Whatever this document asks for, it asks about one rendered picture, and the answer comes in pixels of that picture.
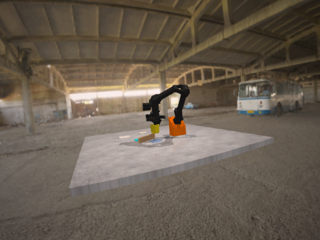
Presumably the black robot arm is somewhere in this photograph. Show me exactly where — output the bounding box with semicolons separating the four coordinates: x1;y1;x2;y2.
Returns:
142;84;190;125

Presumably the orange flat bar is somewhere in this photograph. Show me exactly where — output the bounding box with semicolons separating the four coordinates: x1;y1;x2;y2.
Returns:
138;133;156;144

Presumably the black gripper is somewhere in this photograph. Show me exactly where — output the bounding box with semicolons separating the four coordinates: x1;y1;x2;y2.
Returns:
146;109;166;125

